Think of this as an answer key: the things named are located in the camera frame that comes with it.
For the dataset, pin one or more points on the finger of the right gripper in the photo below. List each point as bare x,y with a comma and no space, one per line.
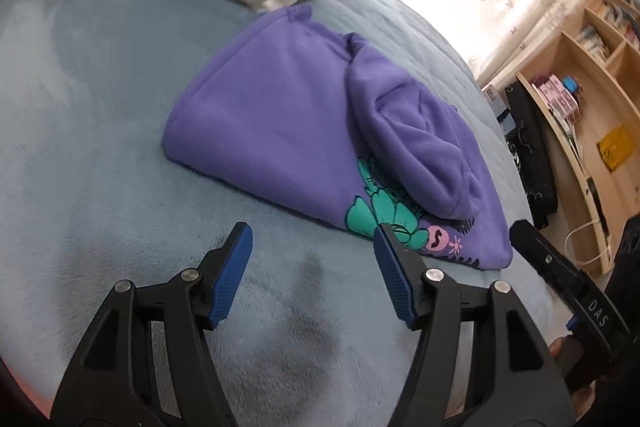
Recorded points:
564,278

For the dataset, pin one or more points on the pink storage boxes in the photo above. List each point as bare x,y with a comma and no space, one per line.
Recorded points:
558,98

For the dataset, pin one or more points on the white box with label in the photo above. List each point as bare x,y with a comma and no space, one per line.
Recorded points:
501,111

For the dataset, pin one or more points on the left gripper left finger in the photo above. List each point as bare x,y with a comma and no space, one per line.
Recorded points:
111,378

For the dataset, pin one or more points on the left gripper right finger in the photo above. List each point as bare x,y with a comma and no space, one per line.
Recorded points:
480,359

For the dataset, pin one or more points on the blue-grey bed blanket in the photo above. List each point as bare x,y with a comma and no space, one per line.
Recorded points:
89,198

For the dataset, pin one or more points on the yellow cloth on shelf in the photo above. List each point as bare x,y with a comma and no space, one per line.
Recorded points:
615,148

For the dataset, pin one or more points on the purple zip hoodie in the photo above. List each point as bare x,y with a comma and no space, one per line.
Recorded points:
325,125

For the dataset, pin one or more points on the person's hand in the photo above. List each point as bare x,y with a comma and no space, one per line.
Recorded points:
583,398

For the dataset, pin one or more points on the black hanging patterned clothes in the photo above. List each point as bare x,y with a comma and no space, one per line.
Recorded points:
534,165

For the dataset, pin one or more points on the wooden curved shelf unit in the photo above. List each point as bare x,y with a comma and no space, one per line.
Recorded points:
596,55

